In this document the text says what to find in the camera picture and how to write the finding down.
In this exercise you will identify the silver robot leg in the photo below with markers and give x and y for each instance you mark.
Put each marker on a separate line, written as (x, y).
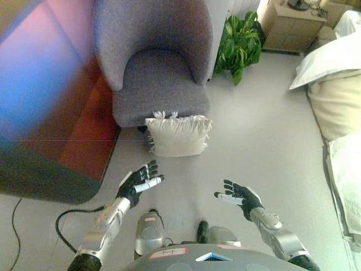
(218, 233)
(149, 230)

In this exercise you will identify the bed with cream bedding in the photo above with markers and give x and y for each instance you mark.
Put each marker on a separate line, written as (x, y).
(337, 124)

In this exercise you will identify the silver left robot leg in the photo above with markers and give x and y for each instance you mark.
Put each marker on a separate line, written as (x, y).
(149, 230)

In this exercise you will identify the white fringed pillow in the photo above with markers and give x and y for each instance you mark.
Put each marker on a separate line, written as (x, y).
(177, 137)

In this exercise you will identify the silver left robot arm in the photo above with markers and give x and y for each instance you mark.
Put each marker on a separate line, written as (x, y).
(103, 231)

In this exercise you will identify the white bed pillow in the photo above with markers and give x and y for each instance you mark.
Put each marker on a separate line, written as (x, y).
(327, 63)

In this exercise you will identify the grey fabric armchair sofa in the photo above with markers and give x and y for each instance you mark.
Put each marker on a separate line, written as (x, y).
(158, 60)

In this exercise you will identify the grey robot torso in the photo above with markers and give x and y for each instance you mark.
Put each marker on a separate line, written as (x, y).
(214, 258)

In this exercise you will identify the green potted plant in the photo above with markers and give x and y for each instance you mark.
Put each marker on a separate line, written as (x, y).
(238, 46)

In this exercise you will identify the dark round table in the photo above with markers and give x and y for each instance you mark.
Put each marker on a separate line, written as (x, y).
(50, 118)

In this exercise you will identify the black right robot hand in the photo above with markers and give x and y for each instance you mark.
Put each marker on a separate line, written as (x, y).
(244, 196)

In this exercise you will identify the beige wooden nightstand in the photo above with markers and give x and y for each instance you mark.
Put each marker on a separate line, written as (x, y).
(294, 28)

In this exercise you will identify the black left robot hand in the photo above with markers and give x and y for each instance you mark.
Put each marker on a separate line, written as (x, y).
(132, 183)

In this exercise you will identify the silver right robot leg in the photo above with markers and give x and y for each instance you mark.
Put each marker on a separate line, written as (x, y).
(218, 233)

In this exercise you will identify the black lamp base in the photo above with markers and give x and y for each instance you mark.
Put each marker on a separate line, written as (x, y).
(297, 4)

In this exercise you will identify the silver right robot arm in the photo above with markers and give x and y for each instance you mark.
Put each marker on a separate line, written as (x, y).
(282, 238)

